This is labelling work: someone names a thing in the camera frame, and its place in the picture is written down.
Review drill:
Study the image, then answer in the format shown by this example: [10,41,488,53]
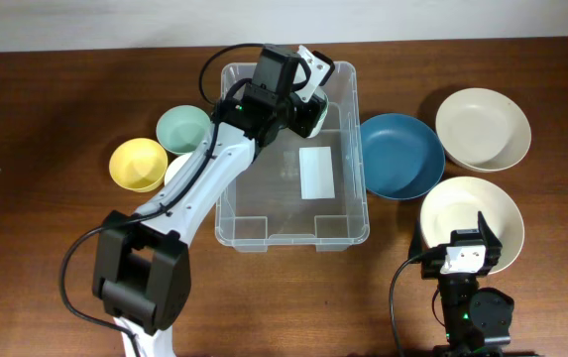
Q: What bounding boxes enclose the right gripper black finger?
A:
[478,211,503,271]
[407,220,425,258]

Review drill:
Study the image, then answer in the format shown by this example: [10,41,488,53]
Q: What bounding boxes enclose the grey white cup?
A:
[309,87,329,138]

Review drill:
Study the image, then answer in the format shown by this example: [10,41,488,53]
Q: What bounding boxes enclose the mint green small bowl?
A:
[156,105,210,155]

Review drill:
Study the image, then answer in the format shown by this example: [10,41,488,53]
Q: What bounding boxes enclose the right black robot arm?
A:
[407,212,514,356]

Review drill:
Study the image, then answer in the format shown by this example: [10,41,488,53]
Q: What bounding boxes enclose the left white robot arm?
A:
[92,45,335,356]

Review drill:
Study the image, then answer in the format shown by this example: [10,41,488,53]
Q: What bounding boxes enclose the white label in container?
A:
[299,147,336,200]

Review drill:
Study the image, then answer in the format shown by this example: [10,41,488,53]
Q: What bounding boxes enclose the clear plastic storage container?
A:
[215,61,370,252]

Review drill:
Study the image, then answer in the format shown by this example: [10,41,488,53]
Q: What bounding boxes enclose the near cream bowl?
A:
[419,177,525,274]

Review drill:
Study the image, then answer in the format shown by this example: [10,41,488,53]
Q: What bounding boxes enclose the cream bowl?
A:
[435,87,532,173]
[419,177,525,274]

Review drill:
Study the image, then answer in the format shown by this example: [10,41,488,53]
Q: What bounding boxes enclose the blue shallow bowl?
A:
[360,113,446,200]

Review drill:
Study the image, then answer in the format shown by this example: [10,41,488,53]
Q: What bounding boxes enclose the far cream bowl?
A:
[435,87,532,173]

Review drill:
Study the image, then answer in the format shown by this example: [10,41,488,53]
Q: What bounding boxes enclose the white small bowl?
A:
[164,153,192,185]

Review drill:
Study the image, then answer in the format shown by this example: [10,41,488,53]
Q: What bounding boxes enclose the yellow small bowl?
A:
[108,138,169,192]

